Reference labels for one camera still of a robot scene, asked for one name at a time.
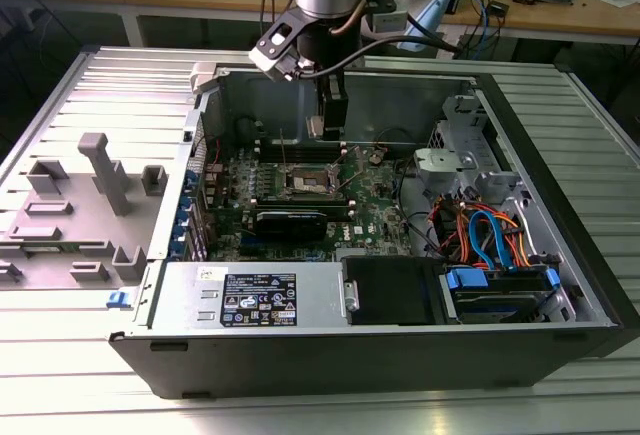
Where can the silver topped CPU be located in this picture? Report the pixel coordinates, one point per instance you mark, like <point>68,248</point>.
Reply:
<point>315,127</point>

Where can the black RAM slot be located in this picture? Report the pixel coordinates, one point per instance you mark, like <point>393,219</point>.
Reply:
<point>272,147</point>
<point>300,206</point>
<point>300,200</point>
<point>272,141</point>
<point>272,153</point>
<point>272,159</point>

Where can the CPU socket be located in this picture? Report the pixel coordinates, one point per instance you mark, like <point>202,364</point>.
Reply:
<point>307,182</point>

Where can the silver coin cell battery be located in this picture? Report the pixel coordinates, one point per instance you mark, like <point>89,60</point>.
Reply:
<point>375,157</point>

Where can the green motherboard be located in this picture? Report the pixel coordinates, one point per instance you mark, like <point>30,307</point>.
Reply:
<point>372,190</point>

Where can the silver metal drive cage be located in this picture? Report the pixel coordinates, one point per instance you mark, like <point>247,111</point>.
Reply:
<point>440,162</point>

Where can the black graphics card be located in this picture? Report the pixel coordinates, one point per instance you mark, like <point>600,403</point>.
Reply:
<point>290,225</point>

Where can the blue card clip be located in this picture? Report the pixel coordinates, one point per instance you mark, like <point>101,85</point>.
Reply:
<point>176,251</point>
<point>180,228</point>
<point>189,182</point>
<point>184,206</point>

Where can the small black box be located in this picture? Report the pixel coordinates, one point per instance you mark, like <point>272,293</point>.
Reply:
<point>498,8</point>

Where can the grey power supply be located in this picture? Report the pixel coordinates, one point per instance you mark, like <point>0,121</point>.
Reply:
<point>180,300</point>

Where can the hard disk blue carrier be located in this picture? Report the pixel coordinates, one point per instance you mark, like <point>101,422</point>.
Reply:
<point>480,307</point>

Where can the black grey PC case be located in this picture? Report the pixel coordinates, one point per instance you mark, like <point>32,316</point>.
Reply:
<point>300,365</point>

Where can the grey parts rack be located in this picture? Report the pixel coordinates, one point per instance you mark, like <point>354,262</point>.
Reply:
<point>85,215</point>

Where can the blue plastic latch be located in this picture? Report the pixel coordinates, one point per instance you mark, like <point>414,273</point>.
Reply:
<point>118,299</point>

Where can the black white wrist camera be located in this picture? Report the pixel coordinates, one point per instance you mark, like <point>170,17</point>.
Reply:
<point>270,62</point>

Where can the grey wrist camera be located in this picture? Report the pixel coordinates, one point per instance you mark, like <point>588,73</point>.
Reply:
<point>387,20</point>

